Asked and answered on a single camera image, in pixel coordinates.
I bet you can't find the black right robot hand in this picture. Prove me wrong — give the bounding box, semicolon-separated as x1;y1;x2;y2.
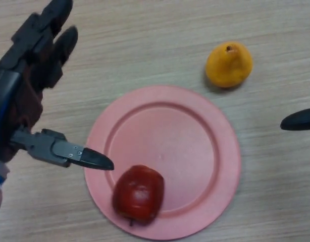
280;106;310;131

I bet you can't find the pink round plate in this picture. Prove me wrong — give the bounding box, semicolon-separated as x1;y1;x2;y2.
84;85;242;240

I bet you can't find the red apple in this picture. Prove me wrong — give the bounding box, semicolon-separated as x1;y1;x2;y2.
112;164;165;227

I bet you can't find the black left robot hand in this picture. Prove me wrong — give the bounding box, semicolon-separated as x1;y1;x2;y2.
0;0;115;171

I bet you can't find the yellow pear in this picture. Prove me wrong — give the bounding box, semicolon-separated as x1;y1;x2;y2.
205;41;253;89

